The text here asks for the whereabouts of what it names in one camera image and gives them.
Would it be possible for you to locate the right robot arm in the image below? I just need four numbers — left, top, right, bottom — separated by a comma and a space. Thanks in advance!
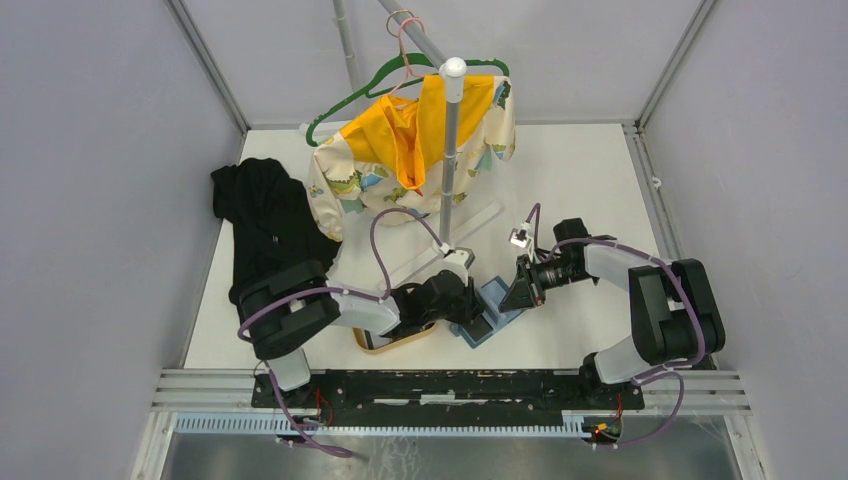
498, 218, 725, 408

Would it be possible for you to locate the white clothes rack stand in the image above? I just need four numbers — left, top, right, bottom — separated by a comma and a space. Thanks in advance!
314, 1, 471, 288

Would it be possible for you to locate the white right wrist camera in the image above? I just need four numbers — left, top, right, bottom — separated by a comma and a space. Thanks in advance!
509, 222, 534, 250

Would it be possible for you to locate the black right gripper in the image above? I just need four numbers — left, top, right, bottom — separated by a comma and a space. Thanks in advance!
499, 253, 592, 313

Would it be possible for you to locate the yellow box of cards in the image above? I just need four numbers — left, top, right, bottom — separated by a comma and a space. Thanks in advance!
352, 323, 438, 355

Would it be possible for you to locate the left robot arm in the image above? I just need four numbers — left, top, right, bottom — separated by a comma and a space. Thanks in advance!
235, 260, 484, 408

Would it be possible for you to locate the white slotted cable duct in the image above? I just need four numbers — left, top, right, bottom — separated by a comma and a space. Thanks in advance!
173, 412, 590, 440

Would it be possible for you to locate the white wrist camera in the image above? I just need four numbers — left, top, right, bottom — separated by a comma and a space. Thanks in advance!
440, 247, 475, 285
509, 222, 534, 250

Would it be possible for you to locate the yellow dinosaur print shirt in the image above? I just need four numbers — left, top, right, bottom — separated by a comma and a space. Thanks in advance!
307, 75, 515, 241

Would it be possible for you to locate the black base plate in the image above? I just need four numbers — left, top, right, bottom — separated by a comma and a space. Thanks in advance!
251, 369, 645, 427

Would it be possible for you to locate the pink clothes hanger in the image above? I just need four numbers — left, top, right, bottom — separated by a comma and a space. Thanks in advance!
386, 9, 426, 95

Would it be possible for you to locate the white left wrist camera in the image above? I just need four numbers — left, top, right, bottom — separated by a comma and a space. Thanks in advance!
440, 247, 475, 285

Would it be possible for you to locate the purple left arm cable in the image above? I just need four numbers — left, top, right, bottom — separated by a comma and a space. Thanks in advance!
237, 207, 452, 460

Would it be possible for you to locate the black garment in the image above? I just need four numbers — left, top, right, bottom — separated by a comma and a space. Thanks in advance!
211, 158, 341, 304

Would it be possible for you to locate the green clothes hanger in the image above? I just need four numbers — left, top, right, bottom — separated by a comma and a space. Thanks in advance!
300, 52, 510, 147

